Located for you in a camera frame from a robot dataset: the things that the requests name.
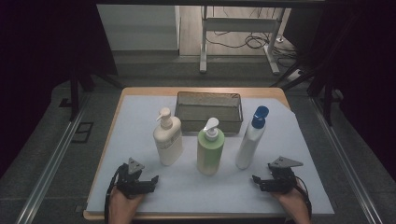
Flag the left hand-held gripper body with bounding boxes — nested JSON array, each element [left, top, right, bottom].
[[115, 157, 157, 199]]

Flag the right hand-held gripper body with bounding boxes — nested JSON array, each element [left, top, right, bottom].
[[264, 155, 304, 194]]

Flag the white bottle with blue cap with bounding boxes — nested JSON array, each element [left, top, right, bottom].
[[234, 105, 270, 171]]

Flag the cream pump bottle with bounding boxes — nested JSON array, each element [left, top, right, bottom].
[[152, 106, 184, 167]]

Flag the green pump bottle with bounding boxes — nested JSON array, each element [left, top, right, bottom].
[[196, 117, 226, 176]]

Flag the metal mesh basket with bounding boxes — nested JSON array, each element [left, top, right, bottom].
[[174, 91, 244, 135]]

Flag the person's left hand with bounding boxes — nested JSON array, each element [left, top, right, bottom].
[[107, 186, 146, 220]]

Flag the person's right hand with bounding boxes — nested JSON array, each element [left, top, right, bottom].
[[270, 183, 309, 218]]

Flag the white table sheet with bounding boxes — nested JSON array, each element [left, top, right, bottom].
[[86, 94, 335, 216]]

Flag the black tripod legs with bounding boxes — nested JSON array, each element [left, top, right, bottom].
[[270, 60, 335, 127]]

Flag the white power strip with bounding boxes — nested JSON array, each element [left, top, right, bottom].
[[287, 69, 305, 83]]

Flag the black stand legs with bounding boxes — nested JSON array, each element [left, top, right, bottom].
[[68, 66, 124, 122]]

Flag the dark curtain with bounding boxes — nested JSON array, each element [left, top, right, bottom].
[[0, 0, 119, 180], [282, 0, 396, 183]]

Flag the white cabinet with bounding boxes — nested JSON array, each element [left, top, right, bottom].
[[96, 4, 181, 52]]

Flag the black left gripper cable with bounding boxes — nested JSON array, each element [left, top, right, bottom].
[[104, 163, 127, 224]]

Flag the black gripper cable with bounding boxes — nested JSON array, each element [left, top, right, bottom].
[[293, 176, 313, 218], [104, 163, 127, 224]]

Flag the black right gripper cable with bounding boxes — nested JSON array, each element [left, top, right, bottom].
[[293, 176, 313, 218]]

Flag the aluminium floor rail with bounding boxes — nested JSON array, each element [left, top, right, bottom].
[[308, 96, 383, 224], [15, 92, 92, 224]]

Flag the black floor cables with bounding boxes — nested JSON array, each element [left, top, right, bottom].
[[205, 6, 298, 69]]

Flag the white metal stand frame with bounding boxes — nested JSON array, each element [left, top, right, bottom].
[[199, 5, 281, 76]]

